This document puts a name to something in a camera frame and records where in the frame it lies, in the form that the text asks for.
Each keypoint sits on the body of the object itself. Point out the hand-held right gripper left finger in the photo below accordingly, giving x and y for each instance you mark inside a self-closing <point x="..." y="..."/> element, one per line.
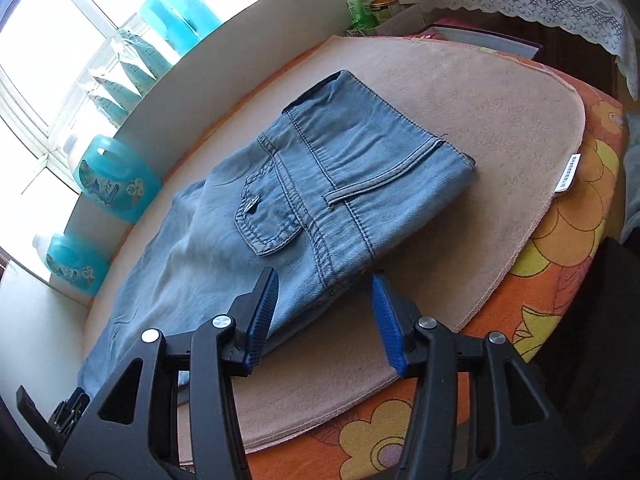
<point x="262" y="310"/>

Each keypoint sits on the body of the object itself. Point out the orange floral tablecloth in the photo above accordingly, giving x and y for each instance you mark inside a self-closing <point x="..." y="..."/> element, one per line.
<point x="575" y="220"/>

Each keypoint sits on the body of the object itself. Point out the beige towel mat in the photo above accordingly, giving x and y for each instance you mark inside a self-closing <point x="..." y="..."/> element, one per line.
<point x="475" y="110"/>

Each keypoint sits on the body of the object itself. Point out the white framed window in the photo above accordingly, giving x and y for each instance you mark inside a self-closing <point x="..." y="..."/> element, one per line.
<point x="50" y="35"/>

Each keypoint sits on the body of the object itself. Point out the gold tin can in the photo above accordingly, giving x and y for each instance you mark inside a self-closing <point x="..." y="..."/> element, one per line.
<point x="385" y="7"/>

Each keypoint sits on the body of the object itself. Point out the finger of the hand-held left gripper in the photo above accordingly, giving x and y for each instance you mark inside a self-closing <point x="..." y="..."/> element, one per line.
<point x="35" y="407"/>
<point x="70" y="412"/>

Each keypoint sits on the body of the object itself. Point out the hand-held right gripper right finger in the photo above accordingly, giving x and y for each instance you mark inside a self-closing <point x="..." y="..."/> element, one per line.
<point x="386" y="325"/>

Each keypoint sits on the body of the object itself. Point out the blue detergent bottle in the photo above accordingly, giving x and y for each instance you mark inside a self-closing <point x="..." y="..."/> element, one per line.
<point x="115" y="180"/>
<point x="192" y="7"/>
<point x="160" y="17"/>
<point x="75" y="265"/>

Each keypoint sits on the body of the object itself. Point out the green drink carton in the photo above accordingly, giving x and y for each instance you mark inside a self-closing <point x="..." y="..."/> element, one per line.
<point x="357" y="15"/>

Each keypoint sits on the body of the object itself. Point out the small cardboard box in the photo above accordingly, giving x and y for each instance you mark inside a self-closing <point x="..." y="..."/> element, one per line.
<point x="400" y="22"/>

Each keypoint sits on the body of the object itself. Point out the dark rimmed storage box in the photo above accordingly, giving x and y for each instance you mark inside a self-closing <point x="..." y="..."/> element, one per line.
<point x="490" y="42"/>

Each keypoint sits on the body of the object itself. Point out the blue denim pants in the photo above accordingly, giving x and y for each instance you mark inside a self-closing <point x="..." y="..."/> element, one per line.
<point x="325" y="170"/>

